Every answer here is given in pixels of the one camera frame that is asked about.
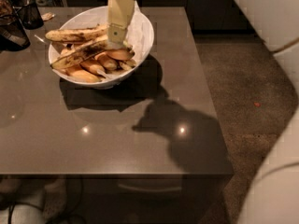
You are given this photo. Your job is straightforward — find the long spotted banana front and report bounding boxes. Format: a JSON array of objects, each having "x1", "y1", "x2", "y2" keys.
[{"x1": 50, "y1": 37, "x2": 135, "y2": 69}]

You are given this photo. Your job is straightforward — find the dark appliance at left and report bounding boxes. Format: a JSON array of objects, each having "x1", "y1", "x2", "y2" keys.
[{"x1": 0, "y1": 0, "x2": 30, "y2": 51}]

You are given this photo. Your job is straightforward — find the black mesh cup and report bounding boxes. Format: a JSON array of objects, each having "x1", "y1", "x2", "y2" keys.
[{"x1": 15, "y1": 0, "x2": 44, "y2": 30}]

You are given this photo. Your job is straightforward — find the long spotted banana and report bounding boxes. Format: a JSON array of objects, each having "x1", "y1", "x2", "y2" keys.
[
  {"x1": 45, "y1": 25, "x2": 107, "y2": 43},
  {"x1": 50, "y1": 37, "x2": 135, "y2": 69}
]

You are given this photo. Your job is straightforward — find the white perforated shoe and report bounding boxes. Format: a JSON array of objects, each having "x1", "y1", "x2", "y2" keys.
[{"x1": 43, "y1": 178, "x2": 67, "y2": 220}]

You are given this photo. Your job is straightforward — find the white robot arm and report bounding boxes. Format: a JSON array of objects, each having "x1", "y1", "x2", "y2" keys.
[{"x1": 187, "y1": 0, "x2": 299, "y2": 224}]

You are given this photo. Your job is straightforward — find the drawer handle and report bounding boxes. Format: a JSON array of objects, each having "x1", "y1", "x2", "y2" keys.
[{"x1": 118, "y1": 184, "x2": 182, "y2": 193}]

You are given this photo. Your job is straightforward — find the small red floor crumb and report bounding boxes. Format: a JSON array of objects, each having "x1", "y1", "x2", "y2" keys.
[{"x1": 254, "y1": 102, "x2": 261, "y2": 107}]

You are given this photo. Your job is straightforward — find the white bowl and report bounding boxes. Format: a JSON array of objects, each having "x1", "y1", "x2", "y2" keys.
[{"x1": 52, "y1": 7, "x2": 154, "y2": 90}]

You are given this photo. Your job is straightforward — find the long spotted banana back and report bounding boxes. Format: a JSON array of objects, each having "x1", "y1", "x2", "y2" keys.
[{"x1": 45, "y1": 25, "x2": 107, "y2": 43}]

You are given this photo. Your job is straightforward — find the small wrapper on table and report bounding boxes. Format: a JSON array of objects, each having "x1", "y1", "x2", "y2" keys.
[{"x1": 41, "y1": 12, "x2": 55, "y2": 21}]

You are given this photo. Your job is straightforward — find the small orange banana bunch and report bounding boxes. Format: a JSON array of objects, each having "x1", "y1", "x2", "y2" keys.
[{"x1": 60, "y1": 49, "x2": 136, "y2": 83}]

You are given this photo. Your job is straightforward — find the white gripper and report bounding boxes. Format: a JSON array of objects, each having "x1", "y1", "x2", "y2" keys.
[{"x1": 107, "y1": 0, "x2": 135, "y2": 44}]

